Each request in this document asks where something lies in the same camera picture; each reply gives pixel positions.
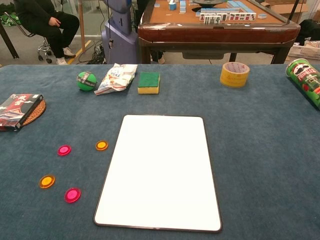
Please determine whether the orange round magnet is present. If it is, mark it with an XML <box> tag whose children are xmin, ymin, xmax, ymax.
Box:
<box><xmin>38</xmin><ymin>174</ymin><xmax>56</xmax><ymax>190</ymax></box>
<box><xmin>95</xmin><ymin>140</ymin><xmax>110</xmax><ymax>152</ymax></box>

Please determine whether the pink round magnet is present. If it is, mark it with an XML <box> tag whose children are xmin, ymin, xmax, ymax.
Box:
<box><xmin>63</xmin><ymin>187</ymin><xmax>82</xmax><ymax>204</ymax></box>
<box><xmin>57</xmin><ymin>144</ymin><xmax>72</xmax><ymax>157</ymax></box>

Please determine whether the green and yellow sponge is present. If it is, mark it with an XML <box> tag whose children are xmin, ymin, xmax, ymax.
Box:
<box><xmin>137</xmin><ymin>71</ymin><xmax>161</xmax><ymax>95</ymax></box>

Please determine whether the white magnetic board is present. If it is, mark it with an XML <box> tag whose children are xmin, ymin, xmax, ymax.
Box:
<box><xmin>93</xmin><ymin>114</ymin><xmax>223</xmax><ymax>234</ymax></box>

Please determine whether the white snack bag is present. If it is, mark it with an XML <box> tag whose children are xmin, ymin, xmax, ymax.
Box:
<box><xmin>93</xmin><ymin>63</ymin><xmax>139</xmax><ymax>97</ymax></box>

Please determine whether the yellow tape roll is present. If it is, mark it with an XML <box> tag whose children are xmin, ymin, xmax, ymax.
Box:
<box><xmin>219</xmin><ymin>61</ymin><xmax>251</xmax><ymax>89</ymax></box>

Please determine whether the brown mahjong table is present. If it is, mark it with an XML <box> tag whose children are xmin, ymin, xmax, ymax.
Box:
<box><xmin>137</xmin><ymin>0</ymin><xmax>302</xmax><ymax>65</ymax></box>

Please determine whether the bamboo mahjong tile row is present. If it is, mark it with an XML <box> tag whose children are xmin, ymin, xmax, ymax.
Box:
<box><xmin>203</xmin><ymin>13</ymin><xmax>222</xmax><ymax>25</ymax></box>

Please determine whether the round woven coaster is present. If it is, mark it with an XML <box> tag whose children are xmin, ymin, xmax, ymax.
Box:
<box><xmin>21</xmin><ymin>99</ymin><xmax>47</xmax><ymax>127</ymax></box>

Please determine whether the red character mahjong tile row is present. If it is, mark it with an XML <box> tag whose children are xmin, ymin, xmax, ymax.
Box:
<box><xmin>228</xmin><ymin>12</ymin><xmax>257</xmax><ymax>22</ymax></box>

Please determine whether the metal swivel chair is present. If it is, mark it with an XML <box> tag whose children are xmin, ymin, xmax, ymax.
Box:
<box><xmin>4</xmin><ymin>11</ymin><xmax>54</xmax><ymax>64</ymax></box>

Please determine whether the black and red printed box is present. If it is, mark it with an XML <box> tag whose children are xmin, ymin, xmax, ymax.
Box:
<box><xmin>0</xmin><ymin>93</ymin><xmax>44</xmax><ymax>132</ymax></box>

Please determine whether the seated person in black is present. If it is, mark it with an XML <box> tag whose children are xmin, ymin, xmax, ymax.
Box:
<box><xmin>13</xmin><ymin>0</ymin><xmax>80</xmax><ymax>65</ymax></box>

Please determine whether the green Pringles can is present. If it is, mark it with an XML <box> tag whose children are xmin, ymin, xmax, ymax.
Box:
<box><xmin>285</xmin><ymin>58</ymin><xmax>320</xmax><ymax>111</ymax></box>

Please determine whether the white plastic basket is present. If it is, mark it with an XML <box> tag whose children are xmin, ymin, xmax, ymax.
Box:
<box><xmin>287</xmin><ymin>44</ymin><xmax>320</xmax><ymax>61</ymax></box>

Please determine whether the dark slanted table leg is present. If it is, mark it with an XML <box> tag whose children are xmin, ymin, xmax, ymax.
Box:
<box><xmin>0</xmin><ymin>22</ymin><xmax>20</xmax><ymax>60</ymax></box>

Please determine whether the floor cable bundle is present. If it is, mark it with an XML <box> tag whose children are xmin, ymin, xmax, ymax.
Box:
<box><xmin>78</xmin><ymin>39</ymin><xmax>106</xmax><ymax>65</ymax></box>

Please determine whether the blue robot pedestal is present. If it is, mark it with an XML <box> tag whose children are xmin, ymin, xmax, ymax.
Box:
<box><xmin>100</xmin><ymin>0</ymin><xmax>139</xmax><ymax>65</ymax></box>

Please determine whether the wooden post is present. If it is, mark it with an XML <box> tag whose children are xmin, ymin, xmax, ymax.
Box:
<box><xmin>77</xmin><ymin>0</ymin><xmax>87</xmax><ymax>53</ymax></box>

